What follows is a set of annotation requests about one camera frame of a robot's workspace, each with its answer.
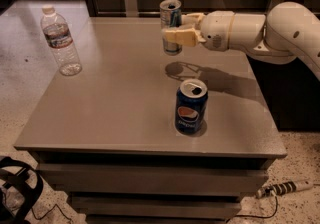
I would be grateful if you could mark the grey drawer cabinet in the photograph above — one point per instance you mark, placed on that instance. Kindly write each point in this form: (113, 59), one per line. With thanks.
(107, 135)

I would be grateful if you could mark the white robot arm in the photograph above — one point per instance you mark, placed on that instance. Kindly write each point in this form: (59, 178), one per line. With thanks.
(289, 31)

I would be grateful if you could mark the blue pepsi can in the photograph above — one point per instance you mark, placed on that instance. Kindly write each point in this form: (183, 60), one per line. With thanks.
(191, 101)

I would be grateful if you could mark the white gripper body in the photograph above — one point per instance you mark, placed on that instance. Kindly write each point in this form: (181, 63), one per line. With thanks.
(216, 30)

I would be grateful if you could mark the white power strip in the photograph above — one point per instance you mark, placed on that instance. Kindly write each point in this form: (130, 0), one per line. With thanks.
(283, 188)

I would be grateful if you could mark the silver blue redbull can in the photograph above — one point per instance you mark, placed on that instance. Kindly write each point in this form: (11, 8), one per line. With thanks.
(170, 16)

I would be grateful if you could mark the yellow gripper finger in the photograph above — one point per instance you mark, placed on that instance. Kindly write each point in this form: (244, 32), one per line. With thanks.
(193, 19)
(183, 36)

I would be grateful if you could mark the clear plastic water bottle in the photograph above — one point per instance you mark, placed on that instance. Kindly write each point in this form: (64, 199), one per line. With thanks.
(60, 41)

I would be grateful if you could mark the black chair base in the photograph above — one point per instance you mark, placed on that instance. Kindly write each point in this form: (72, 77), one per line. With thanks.
(14, 174)

